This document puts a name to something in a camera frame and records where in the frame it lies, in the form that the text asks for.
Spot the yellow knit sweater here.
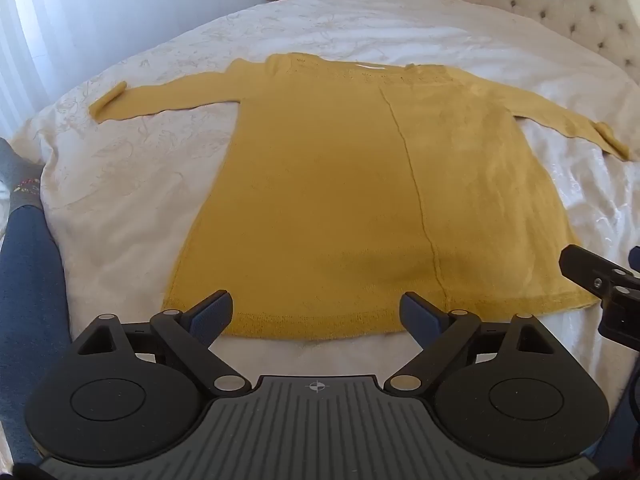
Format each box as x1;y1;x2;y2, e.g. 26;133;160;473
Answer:
89;52;632;341

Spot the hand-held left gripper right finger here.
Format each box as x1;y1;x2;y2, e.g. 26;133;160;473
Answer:
382;291;561;396

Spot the white floral bedspread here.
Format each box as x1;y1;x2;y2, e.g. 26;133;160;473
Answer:
10;0;640;466

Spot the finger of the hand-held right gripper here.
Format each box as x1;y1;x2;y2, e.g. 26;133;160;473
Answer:
559;244;640;353

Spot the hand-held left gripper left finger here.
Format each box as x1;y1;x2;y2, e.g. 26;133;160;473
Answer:
75;289;253;397

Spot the person's leg in jeans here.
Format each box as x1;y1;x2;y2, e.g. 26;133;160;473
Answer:
0;205;71;466

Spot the grey patterned sock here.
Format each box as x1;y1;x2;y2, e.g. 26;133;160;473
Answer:
0;137;46;211

